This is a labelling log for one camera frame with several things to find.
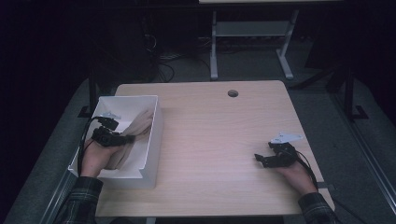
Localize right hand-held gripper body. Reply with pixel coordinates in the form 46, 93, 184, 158
267, 132, 304, 169

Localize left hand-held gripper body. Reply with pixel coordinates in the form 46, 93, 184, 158
91, 111, 122, 148

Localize white box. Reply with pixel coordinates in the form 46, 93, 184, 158
67, 94, 164, 189

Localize person's left hand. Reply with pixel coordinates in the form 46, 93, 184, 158
80, 139, 121, 179

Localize person's right hand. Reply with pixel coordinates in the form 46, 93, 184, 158
275, 161, 318, 196

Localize right hand-held gripper black cable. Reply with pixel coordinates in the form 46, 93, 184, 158
294, 149, 370, 224

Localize black metal stand post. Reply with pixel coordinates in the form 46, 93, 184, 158
343, 64, 370, 122
78, 66, 98, 119

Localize aluminium rail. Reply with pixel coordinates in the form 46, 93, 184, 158
329, 91, 396, 217
38, 169, 78, 224

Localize black floor cables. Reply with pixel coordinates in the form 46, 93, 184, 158
155, 51, 188, 84

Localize white metal desk frame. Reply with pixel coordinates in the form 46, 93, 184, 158
209, 8, 301, 81

